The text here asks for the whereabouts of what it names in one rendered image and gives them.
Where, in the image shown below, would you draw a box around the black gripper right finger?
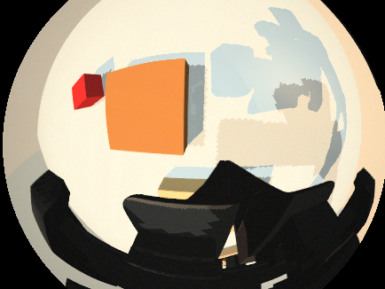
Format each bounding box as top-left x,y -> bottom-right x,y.
225,161 -> 334,265

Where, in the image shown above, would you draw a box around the red block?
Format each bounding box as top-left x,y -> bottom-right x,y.
72,74 -> 104,109

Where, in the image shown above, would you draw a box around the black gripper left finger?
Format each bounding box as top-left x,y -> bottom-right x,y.
122,161 -> 240,258

